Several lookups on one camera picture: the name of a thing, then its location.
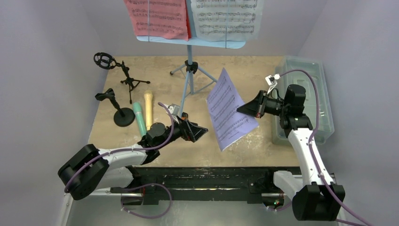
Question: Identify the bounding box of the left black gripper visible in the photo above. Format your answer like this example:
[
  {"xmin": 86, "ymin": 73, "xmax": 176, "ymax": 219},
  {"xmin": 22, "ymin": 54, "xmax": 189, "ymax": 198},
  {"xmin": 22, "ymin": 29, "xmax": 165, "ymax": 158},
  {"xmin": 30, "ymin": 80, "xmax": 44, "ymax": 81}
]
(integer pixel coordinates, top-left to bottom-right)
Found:
[{"xmin": 156, "ymin": 114, "xmax": 207, "ymax": 149}]

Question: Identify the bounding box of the purple sheet music page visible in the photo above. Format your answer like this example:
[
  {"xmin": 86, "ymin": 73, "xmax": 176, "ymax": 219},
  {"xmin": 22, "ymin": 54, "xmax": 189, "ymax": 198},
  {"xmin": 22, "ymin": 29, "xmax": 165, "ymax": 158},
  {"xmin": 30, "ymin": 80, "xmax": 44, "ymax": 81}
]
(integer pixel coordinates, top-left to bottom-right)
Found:
[{"xmin": 206, "ymin": 68, "xmax": 259, "ymax": 151}]

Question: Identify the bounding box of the beige microphone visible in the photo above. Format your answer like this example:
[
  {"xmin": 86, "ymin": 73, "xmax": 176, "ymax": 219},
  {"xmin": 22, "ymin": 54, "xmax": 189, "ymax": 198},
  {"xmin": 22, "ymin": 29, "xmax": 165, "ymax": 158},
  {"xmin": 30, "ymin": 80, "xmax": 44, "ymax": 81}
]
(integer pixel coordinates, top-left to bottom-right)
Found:
[{"xmin": 144, "ymin": 89, "xmax": 153, "ymax": 130}]

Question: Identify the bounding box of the green microphone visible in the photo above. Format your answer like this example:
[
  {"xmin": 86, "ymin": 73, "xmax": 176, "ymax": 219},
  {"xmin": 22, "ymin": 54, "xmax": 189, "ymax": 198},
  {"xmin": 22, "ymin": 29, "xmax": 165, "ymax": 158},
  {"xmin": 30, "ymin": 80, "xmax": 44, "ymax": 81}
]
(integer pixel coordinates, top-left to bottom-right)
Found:
[{"xmin": 132, "ymin": 102, "xmax": 147, "ymax": 136}]

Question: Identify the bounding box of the blue music stand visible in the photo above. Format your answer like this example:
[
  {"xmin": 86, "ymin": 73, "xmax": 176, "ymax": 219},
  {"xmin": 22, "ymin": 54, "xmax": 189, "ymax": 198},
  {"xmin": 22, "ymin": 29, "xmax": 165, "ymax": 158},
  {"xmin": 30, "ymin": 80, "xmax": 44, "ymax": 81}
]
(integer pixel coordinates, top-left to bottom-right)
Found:
[{"xmin": 136, "ymin": 0, "xmax": 247, "ymax": 118}]

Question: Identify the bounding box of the black round-base mic stand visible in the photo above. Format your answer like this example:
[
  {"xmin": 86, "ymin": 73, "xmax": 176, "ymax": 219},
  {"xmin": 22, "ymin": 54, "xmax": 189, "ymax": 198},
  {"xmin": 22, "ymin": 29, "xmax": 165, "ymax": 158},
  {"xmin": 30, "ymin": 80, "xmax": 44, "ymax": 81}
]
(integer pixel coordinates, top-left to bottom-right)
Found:
[{"xmin": 95, "ymin": 88, "xmax": 136, "ymax": 127}]

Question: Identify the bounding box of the black tripod mic stand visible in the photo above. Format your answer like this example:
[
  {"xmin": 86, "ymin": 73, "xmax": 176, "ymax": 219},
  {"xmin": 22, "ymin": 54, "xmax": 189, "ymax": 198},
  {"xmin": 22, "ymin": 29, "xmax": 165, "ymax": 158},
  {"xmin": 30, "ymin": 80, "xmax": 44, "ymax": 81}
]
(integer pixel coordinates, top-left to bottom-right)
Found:
[{"xmin": 93, "ymin": 51, "xmax": 151, "ymax": 105}]

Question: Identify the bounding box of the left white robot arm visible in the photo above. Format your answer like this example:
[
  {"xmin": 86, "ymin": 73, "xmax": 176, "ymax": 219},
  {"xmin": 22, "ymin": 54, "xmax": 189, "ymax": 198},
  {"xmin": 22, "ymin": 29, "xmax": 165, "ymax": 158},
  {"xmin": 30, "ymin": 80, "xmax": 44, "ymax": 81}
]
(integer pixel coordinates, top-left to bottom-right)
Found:
[{"xmin": 57, "ymin": 118, "xmax": 208, "ymax": 201}]

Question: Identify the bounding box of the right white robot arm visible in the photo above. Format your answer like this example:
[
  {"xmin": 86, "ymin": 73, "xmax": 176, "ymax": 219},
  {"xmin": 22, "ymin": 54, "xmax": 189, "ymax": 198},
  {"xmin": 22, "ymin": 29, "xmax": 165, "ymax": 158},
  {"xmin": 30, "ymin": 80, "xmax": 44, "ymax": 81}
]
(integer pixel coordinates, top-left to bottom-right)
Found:
[{"xmin": 237, "ymin": 84, "xmax": 345, "ymax": 221}]

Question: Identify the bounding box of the orange hex key set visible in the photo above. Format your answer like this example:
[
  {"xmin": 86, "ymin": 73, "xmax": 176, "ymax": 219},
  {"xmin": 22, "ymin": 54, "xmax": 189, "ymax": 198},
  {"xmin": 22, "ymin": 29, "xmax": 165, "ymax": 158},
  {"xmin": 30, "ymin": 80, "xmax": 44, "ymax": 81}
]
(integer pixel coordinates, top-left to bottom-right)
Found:
[{"xmin": 181, "ymin": 112, "xmax": 188, "ymax": 120}]

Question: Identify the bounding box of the clear plastic storage box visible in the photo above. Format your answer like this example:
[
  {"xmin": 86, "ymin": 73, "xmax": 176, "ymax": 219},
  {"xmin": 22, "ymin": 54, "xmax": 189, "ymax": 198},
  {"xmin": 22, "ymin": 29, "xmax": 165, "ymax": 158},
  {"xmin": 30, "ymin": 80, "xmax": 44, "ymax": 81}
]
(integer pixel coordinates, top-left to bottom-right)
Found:
[{"xmin": 275, "ymin": 56, "xmax": 335, "ymax": 145}]

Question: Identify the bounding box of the bright red sheet behind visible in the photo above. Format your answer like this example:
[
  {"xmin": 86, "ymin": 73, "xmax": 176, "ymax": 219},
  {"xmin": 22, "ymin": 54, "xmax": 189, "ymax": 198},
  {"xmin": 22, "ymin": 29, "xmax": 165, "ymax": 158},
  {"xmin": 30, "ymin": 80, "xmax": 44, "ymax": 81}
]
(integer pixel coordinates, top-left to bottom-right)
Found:
[{"xmin": 186, "ymin": 11, "xmax": 192, "ymax": 39}]

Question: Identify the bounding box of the red sheet music page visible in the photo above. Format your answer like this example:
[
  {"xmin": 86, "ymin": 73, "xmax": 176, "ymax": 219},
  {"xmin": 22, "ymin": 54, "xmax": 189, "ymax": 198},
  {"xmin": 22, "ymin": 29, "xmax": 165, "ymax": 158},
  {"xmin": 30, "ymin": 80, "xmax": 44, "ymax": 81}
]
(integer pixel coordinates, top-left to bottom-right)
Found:
[{"xmin": 124, "ymin": 0, "xmax": 188, "ymax": 41}]

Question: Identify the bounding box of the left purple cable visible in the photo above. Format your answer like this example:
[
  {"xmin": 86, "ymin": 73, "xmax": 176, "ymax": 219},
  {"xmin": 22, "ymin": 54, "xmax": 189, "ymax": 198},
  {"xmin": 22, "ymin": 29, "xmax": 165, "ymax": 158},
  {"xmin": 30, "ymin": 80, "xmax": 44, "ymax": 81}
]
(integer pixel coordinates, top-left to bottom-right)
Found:
[{"xmin": 64, "ymin": 101, "xmax": 175, "ymax": 219}]

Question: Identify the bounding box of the purple cable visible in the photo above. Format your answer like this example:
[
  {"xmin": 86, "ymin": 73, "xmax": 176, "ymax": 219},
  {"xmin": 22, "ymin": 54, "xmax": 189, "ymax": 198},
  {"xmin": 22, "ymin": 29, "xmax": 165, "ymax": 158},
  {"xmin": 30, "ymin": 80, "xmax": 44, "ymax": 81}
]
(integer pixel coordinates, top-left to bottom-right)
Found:
[
  {"xmin": 266, "ymin": 69, "xmax": 365, "ymax": 226},
  {"xmin": 64, "ymin": 101, "xmax": 175, "ymax": 219}
]

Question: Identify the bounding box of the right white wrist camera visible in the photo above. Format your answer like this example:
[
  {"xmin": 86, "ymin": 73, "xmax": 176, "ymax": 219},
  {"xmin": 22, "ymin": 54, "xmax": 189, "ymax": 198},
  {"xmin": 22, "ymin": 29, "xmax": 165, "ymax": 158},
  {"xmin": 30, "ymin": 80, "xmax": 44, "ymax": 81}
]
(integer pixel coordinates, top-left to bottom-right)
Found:
[{"xmin": 265, "ymin": 73, "xmax": 280, "ymax": 93}]

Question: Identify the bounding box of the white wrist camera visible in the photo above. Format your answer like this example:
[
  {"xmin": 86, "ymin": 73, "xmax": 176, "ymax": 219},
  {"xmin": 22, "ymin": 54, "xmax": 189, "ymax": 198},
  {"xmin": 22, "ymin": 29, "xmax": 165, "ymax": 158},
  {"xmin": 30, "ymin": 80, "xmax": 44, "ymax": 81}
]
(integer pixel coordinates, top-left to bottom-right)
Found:
[
  {"xmin": 265, "ymin": 73, "xmax": 280, "ymax": 93},
  {"xmin": 168, "ymin": 104, "xmax": 181, "ymax": 118}
]

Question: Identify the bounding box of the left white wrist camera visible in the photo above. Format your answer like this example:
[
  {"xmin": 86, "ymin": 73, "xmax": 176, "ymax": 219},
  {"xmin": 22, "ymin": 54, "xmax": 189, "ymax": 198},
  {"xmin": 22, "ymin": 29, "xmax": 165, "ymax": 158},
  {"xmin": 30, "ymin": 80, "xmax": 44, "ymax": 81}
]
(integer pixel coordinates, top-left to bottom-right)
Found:
[{"xmin": 168, "ymin": 104, "xmax": 181, "ymax": 118}]

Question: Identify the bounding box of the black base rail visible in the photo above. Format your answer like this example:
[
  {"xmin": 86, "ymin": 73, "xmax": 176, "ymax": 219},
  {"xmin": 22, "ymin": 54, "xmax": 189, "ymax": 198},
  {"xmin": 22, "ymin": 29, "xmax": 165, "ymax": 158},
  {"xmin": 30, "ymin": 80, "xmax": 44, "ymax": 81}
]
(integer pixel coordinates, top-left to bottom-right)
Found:
[{"xmin": 64, "ymin": 166, "xmax": 340, "ymax": 207}]

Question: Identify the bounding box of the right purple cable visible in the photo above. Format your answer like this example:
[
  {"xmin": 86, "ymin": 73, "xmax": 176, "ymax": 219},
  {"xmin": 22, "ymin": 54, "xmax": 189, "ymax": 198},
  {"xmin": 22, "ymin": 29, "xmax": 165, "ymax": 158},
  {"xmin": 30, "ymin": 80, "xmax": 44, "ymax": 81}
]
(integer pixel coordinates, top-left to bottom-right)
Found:
[{"xmin": 266, "ymin": 69, "xmax": 365, "ymax": 226}]

